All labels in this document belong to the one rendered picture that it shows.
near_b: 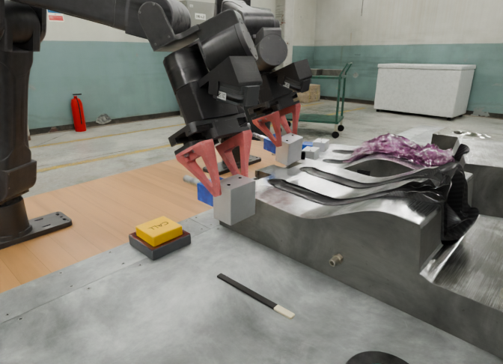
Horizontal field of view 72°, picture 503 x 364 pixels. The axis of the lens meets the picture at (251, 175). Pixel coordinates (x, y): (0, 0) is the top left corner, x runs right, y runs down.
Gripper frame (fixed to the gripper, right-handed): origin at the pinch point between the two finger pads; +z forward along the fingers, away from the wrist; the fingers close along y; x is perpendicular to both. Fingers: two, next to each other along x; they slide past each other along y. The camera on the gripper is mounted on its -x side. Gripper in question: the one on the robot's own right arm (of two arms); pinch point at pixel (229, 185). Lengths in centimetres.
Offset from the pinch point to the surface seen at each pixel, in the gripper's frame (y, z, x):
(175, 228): -0.6, 3.7, 17.3
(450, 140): 96, 11, -1
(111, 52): 248, -264, 455
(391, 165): 46.2, 8.6, -1.8
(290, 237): 10.1, 11.6, 2.1
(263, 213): 10.2, 6.7, 6.1
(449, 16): 746, -157, 116
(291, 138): 28.6, -4.9, 9.0
